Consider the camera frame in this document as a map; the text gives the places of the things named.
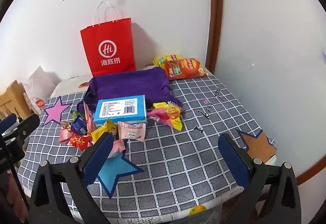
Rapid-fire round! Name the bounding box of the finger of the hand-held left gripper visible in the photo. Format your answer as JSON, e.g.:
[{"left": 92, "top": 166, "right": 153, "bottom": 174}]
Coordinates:
[
  {"left": 0, "top": 113, "right": 41, "bottom": 150},
  {"left": 0, "top": 113, "right": 18, "bottom": 135}
]

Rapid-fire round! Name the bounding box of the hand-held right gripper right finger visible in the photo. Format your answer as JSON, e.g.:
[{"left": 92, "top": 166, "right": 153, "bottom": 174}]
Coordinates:
[{"left": 218, "top": 133, "right": 302, "bottom": 224}]

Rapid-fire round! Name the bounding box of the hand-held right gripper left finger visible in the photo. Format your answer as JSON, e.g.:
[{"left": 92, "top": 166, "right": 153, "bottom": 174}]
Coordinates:
[{"left": 27, "top": 133, "right": 114, "bottom": 224}]

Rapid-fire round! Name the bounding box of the yellow cracker packet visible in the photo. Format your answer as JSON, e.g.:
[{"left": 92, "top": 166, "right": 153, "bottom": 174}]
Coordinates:
[{"left": 91, "top": 119, "right": 118, "bottom": 143}]

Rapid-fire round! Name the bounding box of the red snack packet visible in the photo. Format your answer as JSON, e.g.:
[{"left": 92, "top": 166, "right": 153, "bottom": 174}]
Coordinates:
[{"left": 66, "top": 134, "right": 93, "bottom": 152}]

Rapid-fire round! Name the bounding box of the blue snack packet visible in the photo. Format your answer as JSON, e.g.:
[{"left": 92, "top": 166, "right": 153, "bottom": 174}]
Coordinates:
[{"left": 70, "top": 116, "right": 88, "bottom": 135}]

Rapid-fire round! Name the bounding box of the light pink snack packet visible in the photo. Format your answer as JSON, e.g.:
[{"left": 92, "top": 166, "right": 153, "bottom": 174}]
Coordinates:
[{"left": 59, "top": 121, "right": 75, "bottom": 144}]

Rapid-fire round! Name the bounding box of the pink white snack packet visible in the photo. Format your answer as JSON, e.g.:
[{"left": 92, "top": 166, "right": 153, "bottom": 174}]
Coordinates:
[{"left": 118, "top": 121, "right": 146, "bottom": 141}]

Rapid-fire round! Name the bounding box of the clear orange snack packet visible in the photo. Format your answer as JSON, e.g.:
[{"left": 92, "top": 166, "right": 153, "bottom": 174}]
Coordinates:
[{"left": 83, "top": 100, "right": 98, "bottom": 138}]

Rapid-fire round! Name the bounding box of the yellow green snack packet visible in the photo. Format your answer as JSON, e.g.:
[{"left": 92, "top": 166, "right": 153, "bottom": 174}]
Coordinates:
[{"left": 171, "top": 117, "right": 184, "bottom": 131}]

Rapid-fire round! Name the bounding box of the yellow red candy packet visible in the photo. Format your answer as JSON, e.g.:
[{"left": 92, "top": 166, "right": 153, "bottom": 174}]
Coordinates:
[{"left": 165, "top": 103, "right": 184, "bottom": 117}]

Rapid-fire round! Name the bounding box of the purple fabric basket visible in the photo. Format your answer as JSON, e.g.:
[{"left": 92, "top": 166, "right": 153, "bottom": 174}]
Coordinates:
[{"left": 77, "top": 66, "right": 184, "bottom": 122}]

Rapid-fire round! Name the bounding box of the wooden chair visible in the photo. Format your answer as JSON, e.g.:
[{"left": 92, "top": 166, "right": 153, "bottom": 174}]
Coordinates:
[{"left": 0, "top": 80, "right": 31, "bottom": 122}]

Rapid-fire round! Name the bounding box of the white plastic bag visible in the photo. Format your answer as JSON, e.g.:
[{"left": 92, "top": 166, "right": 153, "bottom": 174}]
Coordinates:
[{"left": 22, "top": 65, "right": 63, "bottom": 116}]

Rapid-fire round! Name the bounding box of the grey checked tablecloth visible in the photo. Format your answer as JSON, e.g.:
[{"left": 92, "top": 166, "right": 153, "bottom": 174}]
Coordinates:
[{"left": 17, "top": 74, "right": 278, "bottom": 224}]

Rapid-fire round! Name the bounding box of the blue cardboard box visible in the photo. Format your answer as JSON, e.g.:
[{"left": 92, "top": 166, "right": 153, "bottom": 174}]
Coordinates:
[{"left": 93, "top": 95, "right": 148, "bottom": 128}]

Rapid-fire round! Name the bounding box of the orange chip bag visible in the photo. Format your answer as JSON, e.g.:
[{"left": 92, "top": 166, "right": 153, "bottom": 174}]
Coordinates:
[{"left": 164, "top": 58, "right": 209, "bottom": 80}]

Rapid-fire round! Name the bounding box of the yellow chip bag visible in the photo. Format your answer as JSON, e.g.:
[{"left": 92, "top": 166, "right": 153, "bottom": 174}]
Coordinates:
[{"left": 153, "top": 54, "right": 187, "bottom": 72}]

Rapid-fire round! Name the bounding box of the red paper bag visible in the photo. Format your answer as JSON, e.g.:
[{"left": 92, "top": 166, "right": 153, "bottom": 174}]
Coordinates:
[{"left": 80, "top": 0, "right": 137, "bottom": 77}]

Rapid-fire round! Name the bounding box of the brown wooden door frame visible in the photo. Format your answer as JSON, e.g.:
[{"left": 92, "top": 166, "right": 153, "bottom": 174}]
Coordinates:
[{"left": 204, "top": 0, "right": 224, "bottom": 73}]

